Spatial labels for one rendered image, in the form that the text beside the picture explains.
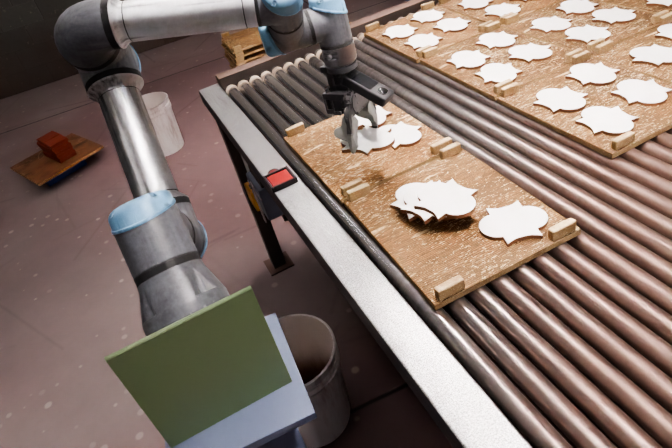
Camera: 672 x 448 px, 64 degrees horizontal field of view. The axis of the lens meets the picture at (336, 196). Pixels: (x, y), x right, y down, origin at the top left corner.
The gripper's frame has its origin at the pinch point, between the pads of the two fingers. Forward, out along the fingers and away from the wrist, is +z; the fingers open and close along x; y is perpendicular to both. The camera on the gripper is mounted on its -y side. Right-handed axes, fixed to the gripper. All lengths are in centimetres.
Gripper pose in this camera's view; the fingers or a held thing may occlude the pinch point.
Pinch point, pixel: (367, 140)
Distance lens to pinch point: 132.3
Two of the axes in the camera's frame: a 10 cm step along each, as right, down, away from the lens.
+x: -5.2, 5.7, -6.4
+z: 2.3, 8.1, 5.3
